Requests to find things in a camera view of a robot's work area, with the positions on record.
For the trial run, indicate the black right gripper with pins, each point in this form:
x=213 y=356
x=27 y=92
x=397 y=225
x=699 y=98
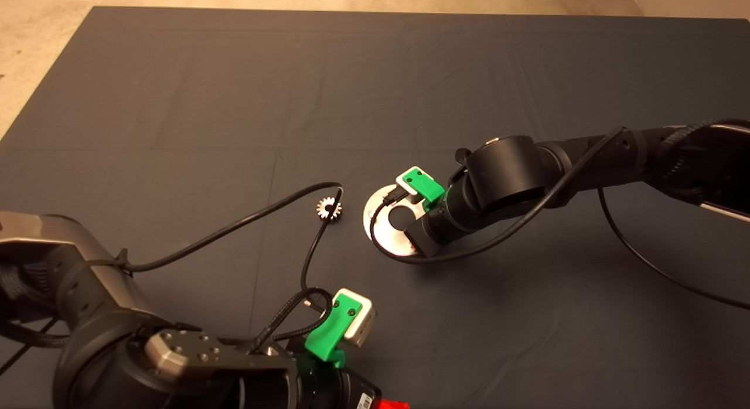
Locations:
x=436 y=230

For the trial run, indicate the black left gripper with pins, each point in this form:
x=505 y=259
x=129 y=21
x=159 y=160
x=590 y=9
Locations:
x=337 y=391

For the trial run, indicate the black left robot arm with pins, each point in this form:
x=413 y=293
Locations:
x=88 y=315

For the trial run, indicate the round metal carrier plate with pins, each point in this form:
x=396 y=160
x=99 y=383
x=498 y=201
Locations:
x=387 y=242

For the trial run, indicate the small steel planetary gear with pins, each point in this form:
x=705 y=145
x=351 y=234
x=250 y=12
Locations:
x=322 y=212

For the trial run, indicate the dark grey table cloth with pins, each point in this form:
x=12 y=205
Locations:
x=176 y=104

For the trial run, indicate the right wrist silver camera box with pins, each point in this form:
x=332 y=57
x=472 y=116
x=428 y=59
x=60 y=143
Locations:
x=412 y=198

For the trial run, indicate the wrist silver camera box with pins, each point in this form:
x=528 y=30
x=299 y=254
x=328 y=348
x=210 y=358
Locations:
x=412 y=198
x=363 y=324

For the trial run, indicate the right wrist green camera mount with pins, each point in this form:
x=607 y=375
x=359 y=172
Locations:
x=428 y=186

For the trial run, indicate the wrist green camera mount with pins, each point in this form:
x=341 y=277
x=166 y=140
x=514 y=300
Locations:
x=428 y=186
x=325 y=333

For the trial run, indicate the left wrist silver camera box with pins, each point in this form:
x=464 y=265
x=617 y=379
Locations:
x=363 y=324

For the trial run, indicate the left wrist green camera mount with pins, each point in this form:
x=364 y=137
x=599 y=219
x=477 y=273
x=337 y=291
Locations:
x=325 y=333

